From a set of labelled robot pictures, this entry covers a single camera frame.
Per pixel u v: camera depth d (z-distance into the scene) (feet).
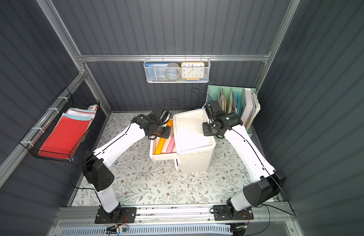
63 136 2.28
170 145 2.60
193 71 2.91
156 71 3.06
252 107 2.89
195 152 2.31
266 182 1.30
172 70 2.86
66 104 2.53
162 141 2.57
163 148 2.58
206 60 2.92
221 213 2.39
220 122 1.64
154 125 1.94
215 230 2.32
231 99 3.12
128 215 2.40
